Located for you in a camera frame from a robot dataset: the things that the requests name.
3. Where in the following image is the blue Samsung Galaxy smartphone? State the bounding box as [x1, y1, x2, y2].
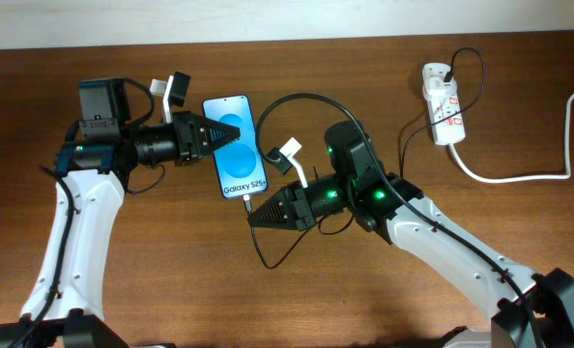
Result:
[202, 95, 268, 199]

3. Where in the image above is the black USB charging cable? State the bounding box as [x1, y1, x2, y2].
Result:
[243, 46, 487, 271]

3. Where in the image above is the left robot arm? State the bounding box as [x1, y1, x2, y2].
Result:
[0, 72, 241, 347]

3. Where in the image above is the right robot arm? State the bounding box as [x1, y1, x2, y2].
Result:
[247, 121, 574, 347]

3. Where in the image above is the white USB charger adapter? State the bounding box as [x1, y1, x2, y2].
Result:
[422, 76, 457, 101]

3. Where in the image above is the white power strip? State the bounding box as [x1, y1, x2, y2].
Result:
[421, 63, 466, 146]

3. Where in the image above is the white power strip cord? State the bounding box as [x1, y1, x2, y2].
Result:
[449, 86, 574, 185]

